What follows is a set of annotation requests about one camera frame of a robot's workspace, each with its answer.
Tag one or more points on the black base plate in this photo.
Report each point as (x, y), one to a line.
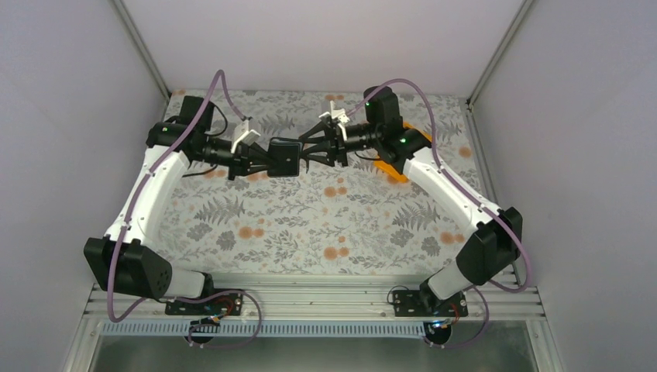
(409, 303)
(227, 304)

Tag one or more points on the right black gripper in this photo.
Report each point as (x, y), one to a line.
(338, 149)

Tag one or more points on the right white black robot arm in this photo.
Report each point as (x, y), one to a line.
(493, 235)

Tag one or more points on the orange plastic bin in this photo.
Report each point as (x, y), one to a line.
(397, 147)

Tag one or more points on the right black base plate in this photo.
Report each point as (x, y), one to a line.
(409, 303)

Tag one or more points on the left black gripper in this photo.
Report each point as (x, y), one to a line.
(241, 158)

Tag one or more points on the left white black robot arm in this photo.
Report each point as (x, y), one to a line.
(124, 259)

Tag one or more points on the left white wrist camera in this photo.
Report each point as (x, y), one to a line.
(244, 133)

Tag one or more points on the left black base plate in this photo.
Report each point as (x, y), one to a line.
(227, 304)

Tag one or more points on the floral table mat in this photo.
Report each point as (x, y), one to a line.
(331, 220)

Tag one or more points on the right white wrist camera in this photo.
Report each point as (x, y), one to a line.
(336, 116)

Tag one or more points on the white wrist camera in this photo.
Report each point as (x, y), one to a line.
(336, 116)
(244, 133)

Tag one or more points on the black card holder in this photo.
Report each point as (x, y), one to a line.
(286, 156)

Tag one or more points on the grey slotted cable duct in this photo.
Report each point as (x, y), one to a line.
(244, 329)

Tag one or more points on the aluminium rail frame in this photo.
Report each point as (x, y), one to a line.
(361, 297)

